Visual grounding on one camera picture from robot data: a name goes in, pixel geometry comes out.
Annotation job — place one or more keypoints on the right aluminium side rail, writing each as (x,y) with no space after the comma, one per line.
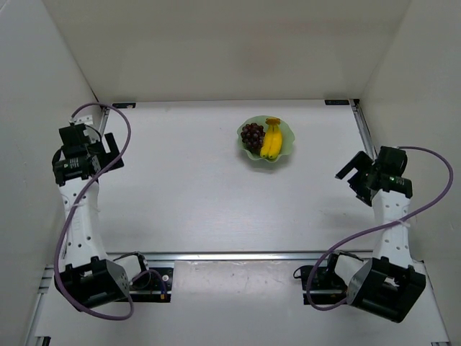
(371,151)

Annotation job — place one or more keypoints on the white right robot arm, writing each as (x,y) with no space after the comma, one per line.
(386,285)

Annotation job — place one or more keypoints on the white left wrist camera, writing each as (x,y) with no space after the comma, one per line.
(82,119)

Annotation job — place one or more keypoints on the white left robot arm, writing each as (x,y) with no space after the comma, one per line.
(86,273)

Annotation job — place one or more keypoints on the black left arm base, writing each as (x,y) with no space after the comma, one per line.
(152,284)

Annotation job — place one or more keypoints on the front aluminium rail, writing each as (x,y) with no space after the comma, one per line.
(230,256)

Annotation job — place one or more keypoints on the yellow fake banana bunch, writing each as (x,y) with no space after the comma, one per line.
(272,142)

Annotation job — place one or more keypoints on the aluminium side rail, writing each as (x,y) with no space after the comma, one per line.
(371,151)
(99,114)

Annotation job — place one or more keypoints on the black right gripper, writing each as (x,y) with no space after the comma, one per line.
(356,174)

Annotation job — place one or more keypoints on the dark red fake grapes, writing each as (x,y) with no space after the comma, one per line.
(252,137)

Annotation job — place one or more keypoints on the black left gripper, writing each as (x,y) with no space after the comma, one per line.
(109,156)

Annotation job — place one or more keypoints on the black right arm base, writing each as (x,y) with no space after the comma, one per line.
(327,288)

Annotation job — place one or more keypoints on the left aluminium side rail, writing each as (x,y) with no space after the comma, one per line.
(99,114)

